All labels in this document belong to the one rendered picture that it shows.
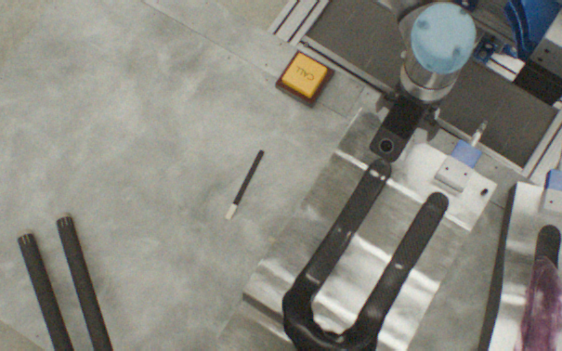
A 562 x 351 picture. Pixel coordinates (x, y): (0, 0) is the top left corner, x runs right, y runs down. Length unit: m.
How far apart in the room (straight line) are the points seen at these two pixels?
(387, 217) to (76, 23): 0.70
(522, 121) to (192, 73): 0.98
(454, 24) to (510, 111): 1.17
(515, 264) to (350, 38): 0.99
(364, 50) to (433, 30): 1.17
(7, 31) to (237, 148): 1.27
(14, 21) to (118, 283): 1.32
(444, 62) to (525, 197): 0.47
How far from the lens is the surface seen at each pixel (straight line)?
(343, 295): 1.24
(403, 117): 1.13
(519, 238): 1.37
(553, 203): 1.37
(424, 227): 1.32
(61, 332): 1.35
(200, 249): 1.38
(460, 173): 1.31
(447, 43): 0.97
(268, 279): 1.23
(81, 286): 1.35
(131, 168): 1.44
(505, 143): 2.11
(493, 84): 2.15
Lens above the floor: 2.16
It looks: 75 degrees down
